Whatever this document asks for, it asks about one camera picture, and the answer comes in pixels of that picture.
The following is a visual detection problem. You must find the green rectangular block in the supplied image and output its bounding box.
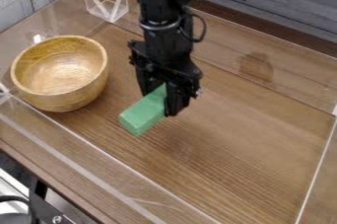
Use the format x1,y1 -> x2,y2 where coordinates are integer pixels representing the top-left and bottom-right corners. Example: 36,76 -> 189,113
118,85 -> 166,136

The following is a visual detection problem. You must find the clear acrylic table barrier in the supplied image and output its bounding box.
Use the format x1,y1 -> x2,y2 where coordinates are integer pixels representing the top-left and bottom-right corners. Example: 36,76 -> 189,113
0,0 -> 337,224

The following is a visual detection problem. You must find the black metal table leg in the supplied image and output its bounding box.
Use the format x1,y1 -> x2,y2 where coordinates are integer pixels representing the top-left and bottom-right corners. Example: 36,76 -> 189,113
29,178 -> 76,224

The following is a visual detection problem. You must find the black cable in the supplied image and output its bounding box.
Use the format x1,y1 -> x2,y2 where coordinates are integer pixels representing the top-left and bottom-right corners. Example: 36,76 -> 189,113
0,194 -> 34,217

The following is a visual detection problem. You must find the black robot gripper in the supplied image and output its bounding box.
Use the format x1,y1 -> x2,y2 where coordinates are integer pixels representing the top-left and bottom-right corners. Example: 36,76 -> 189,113
128,20 -> 202,116

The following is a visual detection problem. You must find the brown wooden bowl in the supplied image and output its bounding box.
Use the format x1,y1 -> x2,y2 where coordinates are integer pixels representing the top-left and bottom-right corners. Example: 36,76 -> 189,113
10,36 -> 109,112

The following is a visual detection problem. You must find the clear acrylic corner bracket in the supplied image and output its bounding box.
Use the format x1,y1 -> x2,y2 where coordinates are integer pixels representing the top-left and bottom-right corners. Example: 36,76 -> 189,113
84,0 -> 129,24

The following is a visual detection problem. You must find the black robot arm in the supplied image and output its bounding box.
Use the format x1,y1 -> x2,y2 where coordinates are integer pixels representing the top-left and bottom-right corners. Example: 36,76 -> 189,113
128,0 -> 204,116

